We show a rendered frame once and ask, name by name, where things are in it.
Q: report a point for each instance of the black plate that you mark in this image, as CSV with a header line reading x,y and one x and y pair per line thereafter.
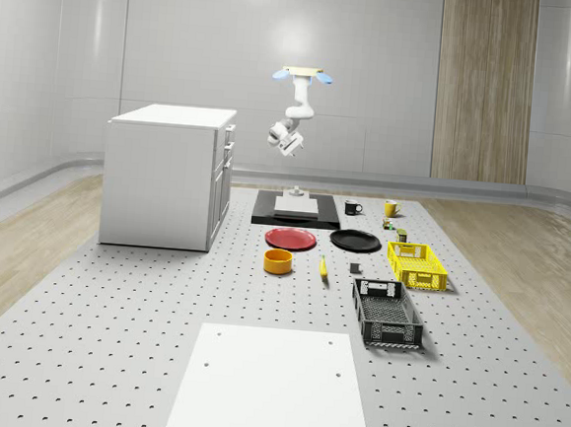
x,y
355,241

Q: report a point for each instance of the yellow basket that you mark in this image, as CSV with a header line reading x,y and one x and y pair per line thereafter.
x,y
416,273

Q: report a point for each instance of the red plate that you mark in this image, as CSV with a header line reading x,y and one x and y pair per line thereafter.
x,y
291,238

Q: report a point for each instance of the flat-sided can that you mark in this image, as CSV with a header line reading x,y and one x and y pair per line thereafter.
x,y
401,235

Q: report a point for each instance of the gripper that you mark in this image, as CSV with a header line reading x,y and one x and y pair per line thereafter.
x,y
290,143

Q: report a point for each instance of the yellow bowl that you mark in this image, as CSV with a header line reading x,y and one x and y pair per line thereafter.
x,y
277,263

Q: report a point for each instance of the grey cube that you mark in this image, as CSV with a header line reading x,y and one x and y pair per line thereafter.
x,y
356,268

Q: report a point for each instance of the dark grey basket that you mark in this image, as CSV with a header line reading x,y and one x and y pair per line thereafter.
x,y
388,315

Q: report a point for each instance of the white cabinet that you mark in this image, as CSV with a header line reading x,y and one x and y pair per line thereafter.
x,y
159,184

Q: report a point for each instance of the white board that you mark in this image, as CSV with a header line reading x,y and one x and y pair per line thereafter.
x,y
271,390

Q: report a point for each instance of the banana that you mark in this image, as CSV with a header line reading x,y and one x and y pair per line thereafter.
x,y
323,268

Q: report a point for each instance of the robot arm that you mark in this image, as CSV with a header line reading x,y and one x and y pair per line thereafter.
x,y
302,96

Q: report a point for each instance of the puzzle cube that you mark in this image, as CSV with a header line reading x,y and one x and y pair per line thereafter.
x,y
388,225

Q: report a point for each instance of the black mug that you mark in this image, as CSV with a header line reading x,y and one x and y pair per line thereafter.
x,y
350,208

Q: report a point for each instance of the yellow mug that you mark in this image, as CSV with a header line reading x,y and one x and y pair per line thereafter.
x,y
390,209

